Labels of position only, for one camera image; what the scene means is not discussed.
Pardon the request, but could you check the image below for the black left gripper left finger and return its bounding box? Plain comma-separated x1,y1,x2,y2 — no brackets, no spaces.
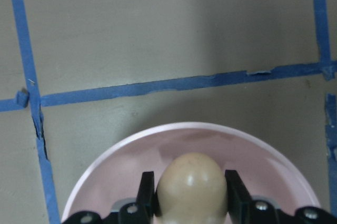
136,171,158,218

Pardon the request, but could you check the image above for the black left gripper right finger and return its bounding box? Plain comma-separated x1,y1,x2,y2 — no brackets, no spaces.
225,170,252,220

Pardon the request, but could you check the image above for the beige egg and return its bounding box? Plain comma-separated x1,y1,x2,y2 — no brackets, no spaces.
156,152,227,223

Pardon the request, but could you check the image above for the pink plastic bowl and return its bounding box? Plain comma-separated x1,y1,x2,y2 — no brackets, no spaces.
62,122,319,219

